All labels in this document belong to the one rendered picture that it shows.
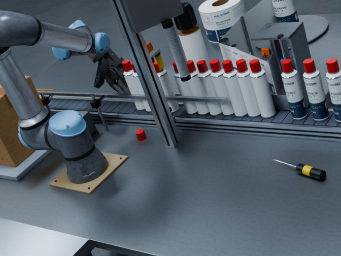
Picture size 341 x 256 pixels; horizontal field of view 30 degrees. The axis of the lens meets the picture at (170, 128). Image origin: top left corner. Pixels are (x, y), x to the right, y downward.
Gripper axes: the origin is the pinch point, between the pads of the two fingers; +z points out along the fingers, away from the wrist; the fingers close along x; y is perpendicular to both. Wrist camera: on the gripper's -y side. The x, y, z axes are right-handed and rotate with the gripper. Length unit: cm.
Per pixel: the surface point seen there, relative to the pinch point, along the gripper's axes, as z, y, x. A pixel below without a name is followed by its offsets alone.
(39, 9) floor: -143, 330, 435
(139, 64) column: -6.6, -15.4, -34.3
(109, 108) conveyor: -1.6, -1.4, 13.7
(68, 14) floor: -107, 308, 373
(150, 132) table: 15.0, -8.1, -5.2
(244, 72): 18, 0, -54
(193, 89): 12.3, -2.3, -32.4
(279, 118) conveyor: 37, -1, -54
